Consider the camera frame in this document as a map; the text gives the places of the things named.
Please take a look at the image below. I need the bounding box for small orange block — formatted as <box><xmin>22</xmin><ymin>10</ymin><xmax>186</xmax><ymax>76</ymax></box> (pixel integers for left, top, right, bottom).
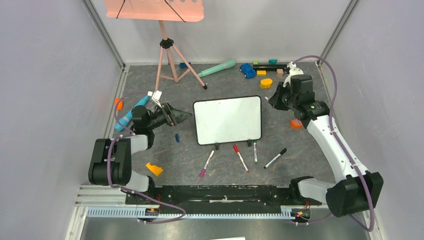
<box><xmin>114</xmin><ymin>97</ymin><xmax>124</xmax><ymax>111</ymax></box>

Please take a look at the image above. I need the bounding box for yellow rectangular block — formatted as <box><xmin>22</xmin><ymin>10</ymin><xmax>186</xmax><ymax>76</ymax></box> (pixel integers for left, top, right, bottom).
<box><xmin>256</xmin><ymin>70</ymin><xmax>267</xmax><ymax>76</ymax></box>

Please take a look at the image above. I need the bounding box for teal block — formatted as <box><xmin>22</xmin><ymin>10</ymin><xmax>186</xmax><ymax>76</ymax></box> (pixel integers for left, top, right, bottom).
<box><xmin>268</xmin><ymin>59</ymin><xmax>278</xmax><ymax>65</ymax></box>

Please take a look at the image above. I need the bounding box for yellow oval block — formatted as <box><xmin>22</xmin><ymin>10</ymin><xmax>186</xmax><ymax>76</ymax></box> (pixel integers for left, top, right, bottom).
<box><xmin>259</xmin><ymin>78</ymin><xmax>273</xmax><ymax>89</ymax></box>

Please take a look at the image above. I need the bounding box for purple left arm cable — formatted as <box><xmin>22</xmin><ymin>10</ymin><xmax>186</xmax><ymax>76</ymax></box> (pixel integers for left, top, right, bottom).
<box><xmin>106</xmin><ymin>92</ymin><xmax>187</xmax><ymax>226</ymax></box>

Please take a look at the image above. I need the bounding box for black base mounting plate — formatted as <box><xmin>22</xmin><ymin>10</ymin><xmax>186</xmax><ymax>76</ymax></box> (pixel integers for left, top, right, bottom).
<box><xmin>146</xmin><ymin>185</ymin><xmax>322</xmax><ymax>215</ymax></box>

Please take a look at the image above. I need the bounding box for blue toy microphone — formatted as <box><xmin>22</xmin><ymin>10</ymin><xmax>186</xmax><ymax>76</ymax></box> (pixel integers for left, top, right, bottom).
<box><xmin>114</xmin><ymin>95</ymin><xmax>150</xmax><ymax>132</ymax></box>

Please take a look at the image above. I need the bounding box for orange semicircle block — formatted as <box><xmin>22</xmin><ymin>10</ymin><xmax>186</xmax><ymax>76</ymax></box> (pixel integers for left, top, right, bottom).
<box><xmin>290</xmin><ymin>118</ymin><xmax>303</xmax><ymax>129</ymax></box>

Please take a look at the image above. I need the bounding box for purple whiteboard marker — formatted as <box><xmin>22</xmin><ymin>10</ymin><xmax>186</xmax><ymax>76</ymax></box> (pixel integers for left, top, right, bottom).
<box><xmin>199</xmin><ymin>149</ymin><xmax>215</xmax><ymax>178</ymax></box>

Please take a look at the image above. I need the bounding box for orange stair block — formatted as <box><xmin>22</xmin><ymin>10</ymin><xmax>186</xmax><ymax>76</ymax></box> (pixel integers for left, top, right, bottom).
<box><xmin>145</xmin><ymin>162</ymin><xmax>164</xmax><ymax>177</ymax></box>

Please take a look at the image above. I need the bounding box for black framed whiteboard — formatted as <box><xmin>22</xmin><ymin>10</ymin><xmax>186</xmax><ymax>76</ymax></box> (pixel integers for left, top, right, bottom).
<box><xmin>192</xmin><ymin>95</ymin><xmax>263</xmax><ymax>146</ymax></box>

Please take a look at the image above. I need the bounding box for black silver microphone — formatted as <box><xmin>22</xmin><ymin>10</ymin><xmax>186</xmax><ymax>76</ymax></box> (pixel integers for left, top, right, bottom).
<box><xmin>252</xmin><ymin>64</ymin><xmax>290</xmax><ymax>73</ymax></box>

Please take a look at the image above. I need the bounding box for beige wooden cube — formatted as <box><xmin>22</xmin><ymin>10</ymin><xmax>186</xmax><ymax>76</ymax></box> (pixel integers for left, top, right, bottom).
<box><xmin>275</xmin><ymin>68</ymin><xmax>284</xmax><ymax>78</ymax></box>

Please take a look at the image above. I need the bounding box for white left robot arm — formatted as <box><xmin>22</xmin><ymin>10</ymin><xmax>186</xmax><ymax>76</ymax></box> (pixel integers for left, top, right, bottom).
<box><xmin>88</xmin><ymin>102</ymin><xmax>193</xmax><ymax>204</ymax></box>

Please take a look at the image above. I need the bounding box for red whiteboard marker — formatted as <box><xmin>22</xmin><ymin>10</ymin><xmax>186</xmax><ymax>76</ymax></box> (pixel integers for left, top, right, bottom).
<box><xmin>233</xmin><ymin>144</ymin><xmax>250</xmax><ymax>173</ymax></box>

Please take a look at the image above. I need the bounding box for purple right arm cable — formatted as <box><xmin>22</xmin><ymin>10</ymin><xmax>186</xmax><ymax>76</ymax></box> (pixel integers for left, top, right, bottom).
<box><xmin>291</xmin><ymin>55</ymin><xmax>376</xmax><ymax>233</ymax></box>

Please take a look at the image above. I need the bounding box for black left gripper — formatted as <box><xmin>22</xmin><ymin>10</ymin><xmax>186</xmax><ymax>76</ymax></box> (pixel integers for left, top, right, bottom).
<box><xmin>146</xmin><ymin>102</ymin><xmax>192</xmax><ymax>131</ymax></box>

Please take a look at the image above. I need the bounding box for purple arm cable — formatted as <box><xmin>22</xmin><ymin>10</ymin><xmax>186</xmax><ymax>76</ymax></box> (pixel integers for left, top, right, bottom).
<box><xmin>106</xmin><ymin>92</ymin><xmax>187</xmax><ymax>226</ymax></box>
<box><xmin>291</xmin><ymin>55</ymin><xmax>376</xmax><ymax>233</ymax></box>

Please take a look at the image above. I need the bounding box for blue toy car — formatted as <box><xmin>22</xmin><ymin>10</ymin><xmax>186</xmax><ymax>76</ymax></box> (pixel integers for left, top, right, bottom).
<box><xmin>239</xmin><ymin>63</ymin><xmax>257</xmax><ymax>79</ymax></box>

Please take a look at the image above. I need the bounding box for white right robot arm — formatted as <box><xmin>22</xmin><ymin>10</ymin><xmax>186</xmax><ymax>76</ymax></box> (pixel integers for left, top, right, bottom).
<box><xmin>268</xmin><ymin>74</ymin><xmax>384</xmax><ymax>217</ymax></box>

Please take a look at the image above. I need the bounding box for black whiteboard marker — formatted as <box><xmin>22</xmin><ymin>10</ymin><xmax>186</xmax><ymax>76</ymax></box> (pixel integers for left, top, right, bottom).
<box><xmin>263</xmin><ymin>148</ymin><xmax>287</xmax><ymax>169</ymax></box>

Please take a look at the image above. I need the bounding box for green whiteboard marker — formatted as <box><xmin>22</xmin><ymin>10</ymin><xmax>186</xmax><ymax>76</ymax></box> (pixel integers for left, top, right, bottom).
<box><xmin>253</xmin><ymin>140</ymin><xmax>258</xmax><ymax>164</ymax></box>

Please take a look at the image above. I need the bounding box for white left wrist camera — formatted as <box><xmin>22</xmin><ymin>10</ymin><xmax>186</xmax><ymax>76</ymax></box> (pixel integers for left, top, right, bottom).
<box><xmin>147</xmin><ymin>90</ymin><xmax>162</xmax><ymax>108</ymax></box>

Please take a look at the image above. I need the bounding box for dark blue block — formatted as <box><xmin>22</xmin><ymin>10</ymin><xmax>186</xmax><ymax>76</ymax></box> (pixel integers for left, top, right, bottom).
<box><xmin>179</xmin><ymin>62</ymin><xmax>191</xmax><ymax>69</ymax></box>

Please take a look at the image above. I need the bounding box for pink music stand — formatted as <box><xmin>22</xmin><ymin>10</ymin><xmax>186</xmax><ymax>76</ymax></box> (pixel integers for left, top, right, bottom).
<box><xmin>104</xmin><ymin>0</ymin><xmax>208</xmax><ymax>90</ymax></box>

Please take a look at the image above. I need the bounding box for mint green toy microphone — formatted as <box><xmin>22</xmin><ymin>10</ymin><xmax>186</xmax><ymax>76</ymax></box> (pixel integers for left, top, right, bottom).
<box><xmin>197</xmin><ymin>59</ymin><xmax>236</xmax><ymax>78</ymax></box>

